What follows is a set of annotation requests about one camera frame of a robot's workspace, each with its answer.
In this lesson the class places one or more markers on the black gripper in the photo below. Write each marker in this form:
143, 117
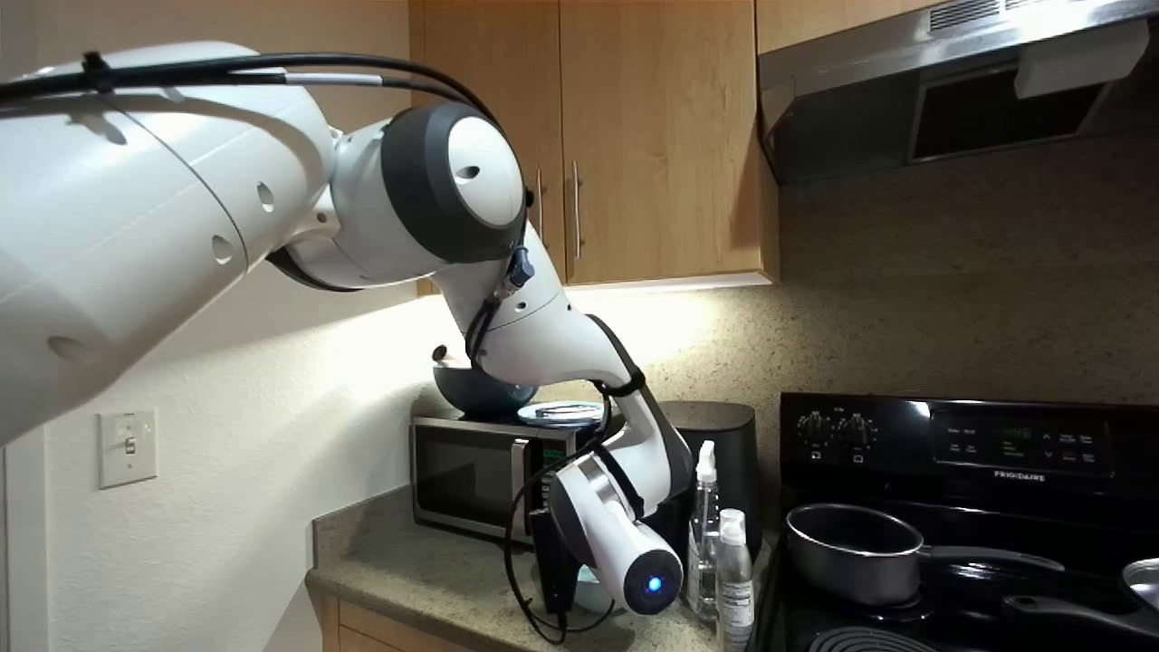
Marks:
560, 566

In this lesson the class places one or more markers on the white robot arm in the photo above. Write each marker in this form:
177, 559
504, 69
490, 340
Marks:
140, 185

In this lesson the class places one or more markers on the large dark blue bowl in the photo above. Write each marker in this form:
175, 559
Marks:
472, 388

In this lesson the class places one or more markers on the black and silver microwave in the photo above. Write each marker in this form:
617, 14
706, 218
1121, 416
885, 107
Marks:
476, 477

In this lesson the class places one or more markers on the blue plate on microwave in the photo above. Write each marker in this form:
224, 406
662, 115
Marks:
560, 414

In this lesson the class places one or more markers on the clear spray bottle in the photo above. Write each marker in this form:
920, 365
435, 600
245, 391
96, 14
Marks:
705, 532

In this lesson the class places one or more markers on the black saucepan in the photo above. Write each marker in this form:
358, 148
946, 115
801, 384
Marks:
871, 554

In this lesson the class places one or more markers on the black frying pan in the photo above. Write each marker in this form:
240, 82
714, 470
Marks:
1056, 602

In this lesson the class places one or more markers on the wooden upper cabinet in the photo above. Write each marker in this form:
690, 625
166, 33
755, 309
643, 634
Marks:
633, 124

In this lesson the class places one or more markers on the black electric stove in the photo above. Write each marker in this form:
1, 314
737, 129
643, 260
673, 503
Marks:
1063, 480

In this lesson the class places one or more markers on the stainless range hood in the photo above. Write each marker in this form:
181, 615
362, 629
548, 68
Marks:
958, 77

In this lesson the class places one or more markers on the white wall switch plate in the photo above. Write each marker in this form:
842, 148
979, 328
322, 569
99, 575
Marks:
124, 445

